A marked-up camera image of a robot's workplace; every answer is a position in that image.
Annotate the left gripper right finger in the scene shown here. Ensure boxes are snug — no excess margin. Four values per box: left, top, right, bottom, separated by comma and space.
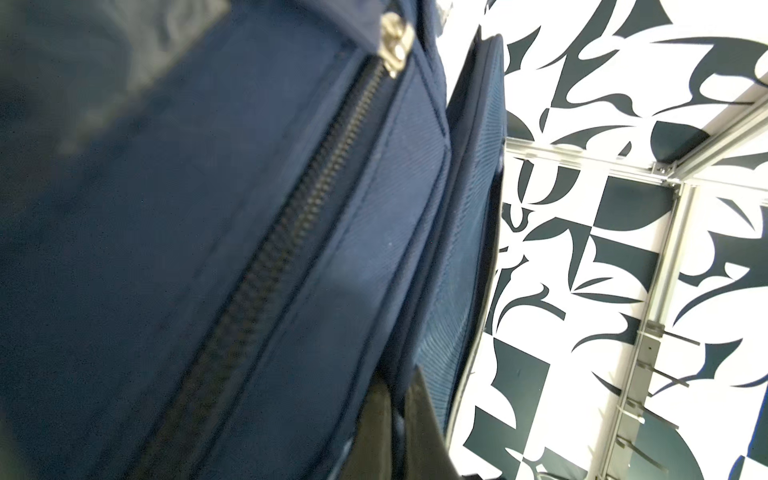
404, 368, 460, 480

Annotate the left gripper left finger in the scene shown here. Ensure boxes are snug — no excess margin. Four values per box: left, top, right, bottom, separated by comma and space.
339, 375, 393, 480

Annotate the navy blue student backpack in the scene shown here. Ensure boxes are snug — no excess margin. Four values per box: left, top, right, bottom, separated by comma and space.
1, 1, 506, 479

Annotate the wall hook rack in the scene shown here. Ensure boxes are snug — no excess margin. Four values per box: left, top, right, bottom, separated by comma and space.
595, 320, 701, 479

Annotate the aluminium cage frame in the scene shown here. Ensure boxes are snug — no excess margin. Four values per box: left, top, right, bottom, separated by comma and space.
503, 89, 768, 480

